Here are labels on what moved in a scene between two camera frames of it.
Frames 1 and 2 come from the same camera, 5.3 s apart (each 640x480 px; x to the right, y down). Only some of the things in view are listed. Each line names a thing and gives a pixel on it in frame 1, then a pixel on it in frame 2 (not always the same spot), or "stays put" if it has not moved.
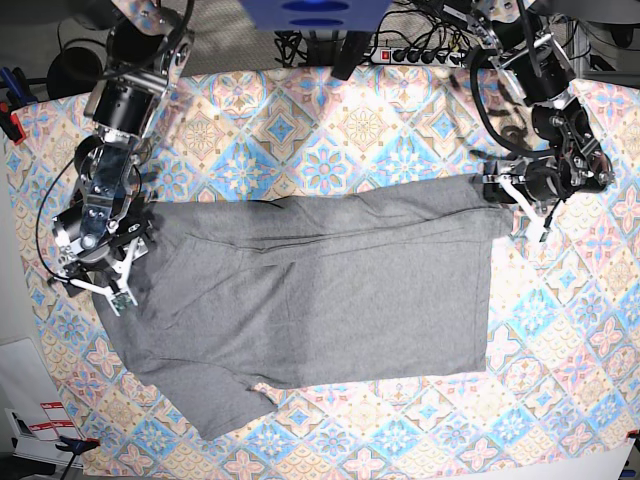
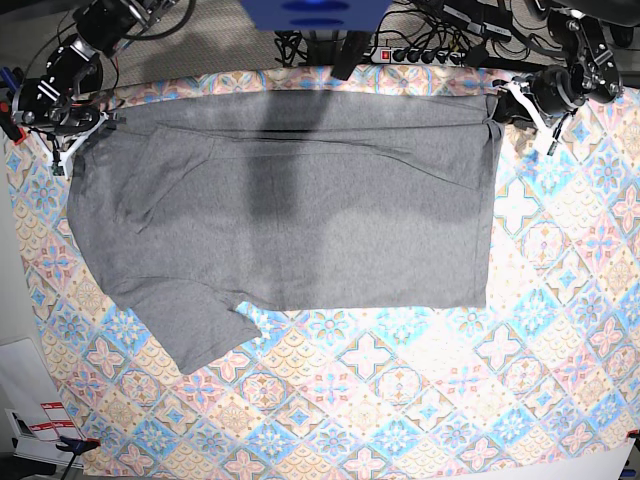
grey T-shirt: x=388 y=282 -> x=192 y=205
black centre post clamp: x=352 y=52 stays put
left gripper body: x=86 y=239 -> x=71 y=117
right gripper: x=541 y=177 -> x=552 y=89
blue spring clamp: x=75 y=446 stays put
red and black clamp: x=11 y=125 stays put
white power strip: x=418 y=57 stays put
